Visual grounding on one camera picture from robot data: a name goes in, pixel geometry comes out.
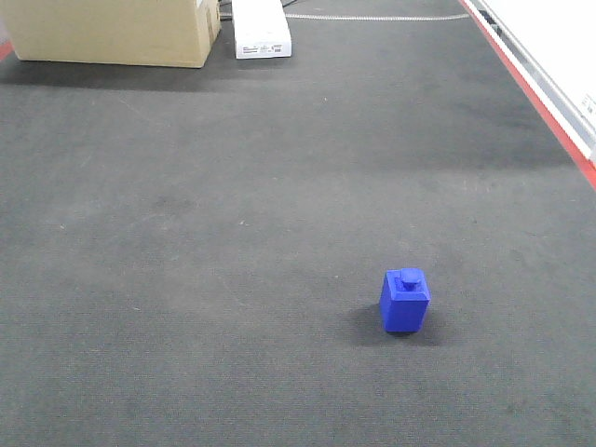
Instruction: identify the blue plastic block part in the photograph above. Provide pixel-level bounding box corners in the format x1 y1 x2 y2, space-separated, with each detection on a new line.
379 267 431 332

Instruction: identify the white long carton box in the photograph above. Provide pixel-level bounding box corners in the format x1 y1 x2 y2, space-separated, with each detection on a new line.
232 0 292 60

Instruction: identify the white conveyor side rail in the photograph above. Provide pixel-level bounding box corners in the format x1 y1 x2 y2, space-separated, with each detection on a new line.
461 1 595 185

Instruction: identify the brown cardboard box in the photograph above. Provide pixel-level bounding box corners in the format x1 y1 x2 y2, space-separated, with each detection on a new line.
1 0 221 68

